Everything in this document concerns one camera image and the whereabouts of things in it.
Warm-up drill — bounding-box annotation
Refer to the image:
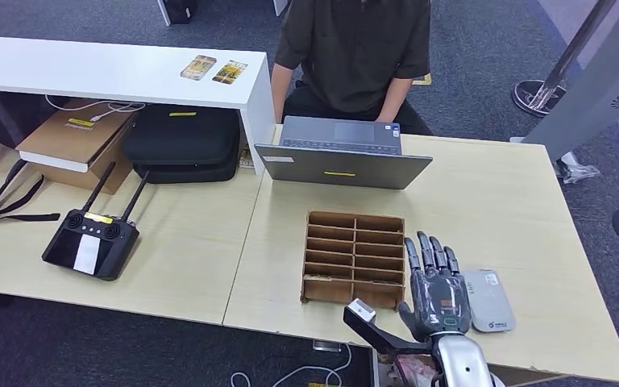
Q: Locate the black remote controller with antennas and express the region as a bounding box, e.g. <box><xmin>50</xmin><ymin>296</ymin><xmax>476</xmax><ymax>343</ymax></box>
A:
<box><xmin>41</xmin><ymin>161</ymin><xmax>151</xmax><ymax>282</ymax></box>

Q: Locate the white desk shelf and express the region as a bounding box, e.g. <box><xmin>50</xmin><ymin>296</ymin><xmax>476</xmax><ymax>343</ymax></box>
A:
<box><xmin>0</xmin><ymin>35</ymin><xmax>277</xmax><ymax>176</ymax></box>

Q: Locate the autumn print ID card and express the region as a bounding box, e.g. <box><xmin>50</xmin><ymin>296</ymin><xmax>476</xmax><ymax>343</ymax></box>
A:
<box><xmin>212</xmin><ymin>60</ymin><xmax>248</xmax><ymax>85</ymax></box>

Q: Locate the brown open storage box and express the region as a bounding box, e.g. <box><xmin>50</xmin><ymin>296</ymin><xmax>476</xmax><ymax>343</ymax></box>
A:
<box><xmin>371</xmin><ymin>349</ymin><xmax>548</xmax><ymax>387</ymax></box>

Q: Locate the black strap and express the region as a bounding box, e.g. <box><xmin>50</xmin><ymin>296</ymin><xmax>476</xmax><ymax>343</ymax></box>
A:
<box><xmin>0</xmin><ymin>159</ymin><xmax>60</xmax><ymax>226</ymax></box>

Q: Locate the black bin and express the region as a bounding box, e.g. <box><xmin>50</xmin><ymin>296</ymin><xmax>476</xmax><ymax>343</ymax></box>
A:
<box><xmin>162</xmin><ymin>0</ymin><xmax>198</xmax><ymax>24</ymax></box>

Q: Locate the clear plastic wrap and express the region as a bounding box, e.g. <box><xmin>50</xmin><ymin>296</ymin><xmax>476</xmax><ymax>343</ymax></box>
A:
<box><xmin>554</xmin><ymin>149</ymin><xmax>602</xmax><ymax>185</ymax></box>

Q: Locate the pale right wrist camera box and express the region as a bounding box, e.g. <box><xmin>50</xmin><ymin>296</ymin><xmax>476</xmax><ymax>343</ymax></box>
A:
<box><xmin>343</xmin><ymin>298</ymin><xmax>434</xmax><ymax>356</ymax></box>

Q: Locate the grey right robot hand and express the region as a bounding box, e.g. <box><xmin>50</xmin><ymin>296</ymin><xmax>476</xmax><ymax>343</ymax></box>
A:
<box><xmin>397</xmin><ymin>231</ymin><xmax>473</xmax><ymax>343</ymax></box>

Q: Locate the person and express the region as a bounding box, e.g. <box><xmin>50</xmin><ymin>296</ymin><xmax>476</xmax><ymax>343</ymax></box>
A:
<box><xmin>269</xmin><ymin>0</ymin><xmax>434</xmax><ymax>135</ymax></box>

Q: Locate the grey laptop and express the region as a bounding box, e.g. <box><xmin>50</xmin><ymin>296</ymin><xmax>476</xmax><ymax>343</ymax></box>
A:
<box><xmin>253</xmin><ymin>114</ymin><xmax>434</xmax><ymax>190</ymax></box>

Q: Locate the white card reader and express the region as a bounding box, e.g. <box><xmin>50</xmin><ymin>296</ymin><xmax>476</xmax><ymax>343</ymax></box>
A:
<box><xmin>459</xmin><ymin>269</ymin><xmax>516</xmax><ymax>335</ymax></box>

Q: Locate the brown cardboard box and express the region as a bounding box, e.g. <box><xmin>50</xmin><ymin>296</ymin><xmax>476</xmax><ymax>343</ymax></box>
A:
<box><xmin>15</xmin><ymin>98</ymin><xmax>137</xmax><ymax>195</ymax></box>

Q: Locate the brown wooden card organizer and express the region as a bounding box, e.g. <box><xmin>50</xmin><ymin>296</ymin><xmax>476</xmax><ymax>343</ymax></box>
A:
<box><xmin>300</xmin><ymin>210</ymin><xmax>407</xmax><ymax>313</ymax></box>

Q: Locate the chrome stanchion post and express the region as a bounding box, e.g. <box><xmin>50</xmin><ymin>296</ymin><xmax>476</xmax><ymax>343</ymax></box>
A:
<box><xmin>511</xmin><ymin>0</ymin><xmax>617</xmax><ymax>118</ymax></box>

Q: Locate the white charging cable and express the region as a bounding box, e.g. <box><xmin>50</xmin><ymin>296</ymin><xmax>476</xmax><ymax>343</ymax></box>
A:
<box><xmin>43</xmin><ymin>94</ymin><xmax>146</xmax><ymax>123</ymax></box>

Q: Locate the pink plastic bag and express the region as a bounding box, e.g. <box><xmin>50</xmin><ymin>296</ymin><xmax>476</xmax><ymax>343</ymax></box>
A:
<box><xmin>393</xmin><ymin>353</ymin><xmax>442</xmax><ymax>387</ymax></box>

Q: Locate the white floor cable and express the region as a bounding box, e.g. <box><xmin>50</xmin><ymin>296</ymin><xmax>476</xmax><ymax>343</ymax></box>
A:
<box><xmin>229</xmin><ymin>346</ymin><xmax>353</xmax><ymax>387</ymax></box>

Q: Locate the black carrying case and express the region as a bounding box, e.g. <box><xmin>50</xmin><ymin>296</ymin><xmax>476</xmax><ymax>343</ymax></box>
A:
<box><xmin>123</xmin><ymin>104</ymin><xmax>241</xmax><ymax>185</ymax></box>

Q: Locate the grey panel with fan logo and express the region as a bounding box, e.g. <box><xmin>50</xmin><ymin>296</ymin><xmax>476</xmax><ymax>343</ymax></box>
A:
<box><xmin>522</xmin><ymin>0</ymin><xmax>619</xmax><ymax>160</ymax></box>

